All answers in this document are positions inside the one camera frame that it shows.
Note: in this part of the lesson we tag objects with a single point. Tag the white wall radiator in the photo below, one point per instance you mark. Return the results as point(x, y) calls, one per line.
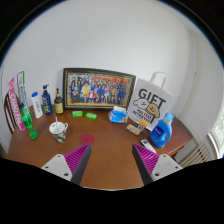
point(197, 156)

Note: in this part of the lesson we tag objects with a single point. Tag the blue tissue pack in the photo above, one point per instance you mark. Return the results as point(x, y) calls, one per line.
point(118, 115)

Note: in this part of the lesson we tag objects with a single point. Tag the white remote control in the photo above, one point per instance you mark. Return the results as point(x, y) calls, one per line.
point(147, 145)

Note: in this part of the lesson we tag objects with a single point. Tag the left green soap bar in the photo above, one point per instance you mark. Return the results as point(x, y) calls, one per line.
point(77, 113)

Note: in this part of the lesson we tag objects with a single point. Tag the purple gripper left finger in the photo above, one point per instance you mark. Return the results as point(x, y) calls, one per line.
point(71, 166)

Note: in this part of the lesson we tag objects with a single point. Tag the white gift paper bag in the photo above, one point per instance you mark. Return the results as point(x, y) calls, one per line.
point(150, 101)

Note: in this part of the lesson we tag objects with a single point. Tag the blue detergent bottle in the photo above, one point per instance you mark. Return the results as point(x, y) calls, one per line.
point(162, 132)

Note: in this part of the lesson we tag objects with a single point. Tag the patterned ceramic mug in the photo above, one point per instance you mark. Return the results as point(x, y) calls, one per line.
point(62, 128)

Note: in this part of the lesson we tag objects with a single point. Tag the dark red round coaster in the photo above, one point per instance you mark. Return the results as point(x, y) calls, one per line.
point(87, 138)

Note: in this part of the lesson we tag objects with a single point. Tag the dark blue pump bottle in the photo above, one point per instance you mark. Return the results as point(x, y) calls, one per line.
point(46, 100)

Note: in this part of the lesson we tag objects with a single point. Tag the white lotion bottle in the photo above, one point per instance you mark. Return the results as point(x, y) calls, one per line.
point(36, 105)

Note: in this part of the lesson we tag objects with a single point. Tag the spoon in mug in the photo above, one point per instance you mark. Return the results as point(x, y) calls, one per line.
point(56, 125)

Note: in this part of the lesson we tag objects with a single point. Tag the green white toothpaste box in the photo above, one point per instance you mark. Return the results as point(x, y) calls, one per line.
point(21, 89)

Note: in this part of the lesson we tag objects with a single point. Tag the framed group photo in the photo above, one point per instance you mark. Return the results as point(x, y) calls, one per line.
point(96, 89)

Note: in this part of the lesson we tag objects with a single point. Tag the dark wooden chair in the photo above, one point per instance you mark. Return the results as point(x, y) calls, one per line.
point(9, 115)

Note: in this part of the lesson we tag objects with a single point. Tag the green plastic bottle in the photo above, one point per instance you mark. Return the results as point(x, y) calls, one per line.
point(26, 118)

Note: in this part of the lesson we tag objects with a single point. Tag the amber dark-capped bottle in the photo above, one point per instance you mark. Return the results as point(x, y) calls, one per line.
point(58, 102)

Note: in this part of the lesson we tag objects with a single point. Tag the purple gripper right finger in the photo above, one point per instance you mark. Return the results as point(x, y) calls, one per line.
point(152, 166)

